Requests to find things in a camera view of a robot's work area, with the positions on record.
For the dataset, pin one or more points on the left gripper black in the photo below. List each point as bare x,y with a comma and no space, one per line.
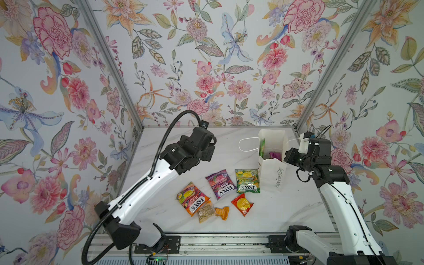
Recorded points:
209,150

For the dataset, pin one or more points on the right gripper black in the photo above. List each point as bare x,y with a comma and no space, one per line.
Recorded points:
291,158

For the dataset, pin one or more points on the purple snack pack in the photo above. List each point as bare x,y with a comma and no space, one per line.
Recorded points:
275,155

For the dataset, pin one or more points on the white paper bag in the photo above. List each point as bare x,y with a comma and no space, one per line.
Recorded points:
272,173

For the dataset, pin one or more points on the orange Fox's candy bag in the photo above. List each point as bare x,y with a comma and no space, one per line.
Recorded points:
192,198

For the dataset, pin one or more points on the green Lays chips bag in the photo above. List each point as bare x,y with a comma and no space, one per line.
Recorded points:
262,148

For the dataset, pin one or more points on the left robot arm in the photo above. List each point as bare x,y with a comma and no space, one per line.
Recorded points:
174,160

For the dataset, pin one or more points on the magenta Fox's candy bag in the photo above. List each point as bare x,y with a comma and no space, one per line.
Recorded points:
221,183

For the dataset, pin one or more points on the green Fox's candy bag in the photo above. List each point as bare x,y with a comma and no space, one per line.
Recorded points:
247,181

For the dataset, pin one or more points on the beige cracker packet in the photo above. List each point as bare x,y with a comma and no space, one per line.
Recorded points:
205,212

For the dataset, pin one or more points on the small orange snack packet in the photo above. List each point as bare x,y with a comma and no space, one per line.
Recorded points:
222,212

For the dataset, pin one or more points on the red yellow snack packet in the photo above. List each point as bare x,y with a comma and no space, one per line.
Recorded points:
242,204

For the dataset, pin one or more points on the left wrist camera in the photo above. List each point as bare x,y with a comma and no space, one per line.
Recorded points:
204,124

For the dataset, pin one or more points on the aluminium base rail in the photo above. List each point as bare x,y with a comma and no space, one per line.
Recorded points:
187,245

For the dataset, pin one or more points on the right aluminium frame post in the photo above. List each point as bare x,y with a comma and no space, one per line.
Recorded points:
355,27

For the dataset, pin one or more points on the aluminium frame post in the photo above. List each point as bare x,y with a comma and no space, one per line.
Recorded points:
355,27
102,44

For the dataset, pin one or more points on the left aluminium frame post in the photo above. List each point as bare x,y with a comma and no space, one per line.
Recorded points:
102,44

